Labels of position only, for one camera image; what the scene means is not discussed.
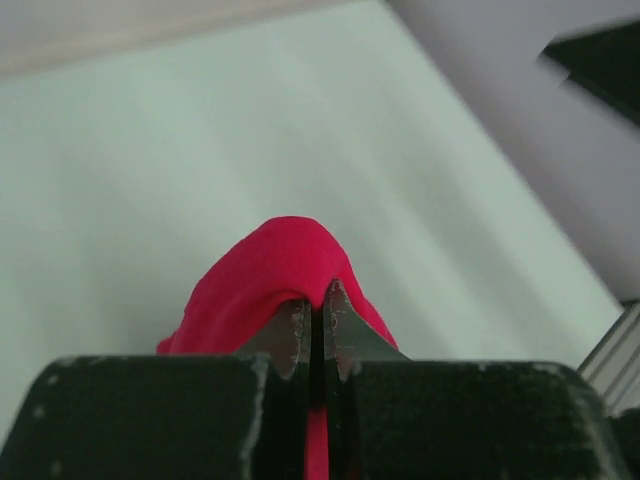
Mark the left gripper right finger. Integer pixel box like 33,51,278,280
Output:
323,281,633,479

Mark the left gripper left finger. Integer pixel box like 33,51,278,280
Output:
9,300,311,479

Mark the red t shirt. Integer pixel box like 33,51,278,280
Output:
157,216,398,479

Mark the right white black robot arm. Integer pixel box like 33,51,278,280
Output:
541,18,639,125

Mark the aluminium rail frame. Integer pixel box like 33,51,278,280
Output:
578,300,639,415

